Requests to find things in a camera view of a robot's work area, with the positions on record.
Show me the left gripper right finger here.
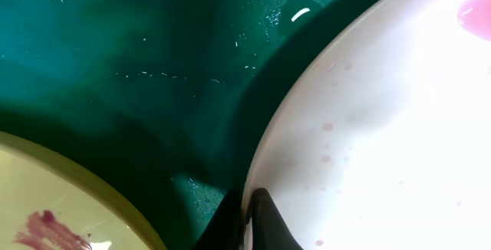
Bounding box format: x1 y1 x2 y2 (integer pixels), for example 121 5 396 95
245 188 302 250

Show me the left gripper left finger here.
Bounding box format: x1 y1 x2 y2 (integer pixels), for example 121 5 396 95
191 189 242 250

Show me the pink plate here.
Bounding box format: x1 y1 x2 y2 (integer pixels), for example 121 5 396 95
243 0 490 249

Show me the yellow plate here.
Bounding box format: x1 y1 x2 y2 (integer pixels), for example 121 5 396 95
1 133 166 250

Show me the teal plastic tray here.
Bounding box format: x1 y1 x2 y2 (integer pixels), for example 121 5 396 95
1 0 378 249

